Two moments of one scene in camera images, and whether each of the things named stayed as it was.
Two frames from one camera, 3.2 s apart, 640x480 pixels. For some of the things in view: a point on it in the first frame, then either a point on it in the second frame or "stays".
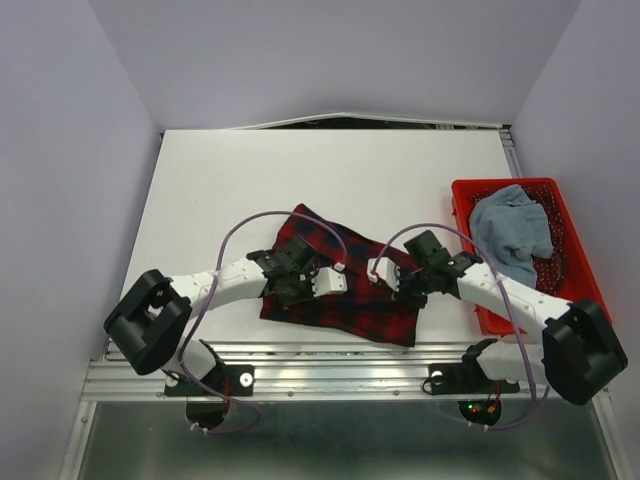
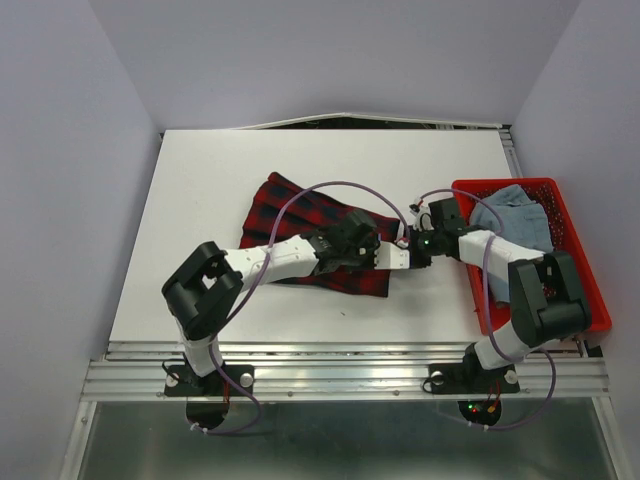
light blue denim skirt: [512, 229] stays
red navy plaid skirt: [364, 307] -> [284, 208]
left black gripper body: [300, 287] -> [362, 257]
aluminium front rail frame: [319, 372] stays
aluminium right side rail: [505, 131] stays
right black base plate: [458, 378] stays
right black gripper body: [415, 286] -> [422, 246]
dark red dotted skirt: [550, 270] stays
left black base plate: [230, 380] stays
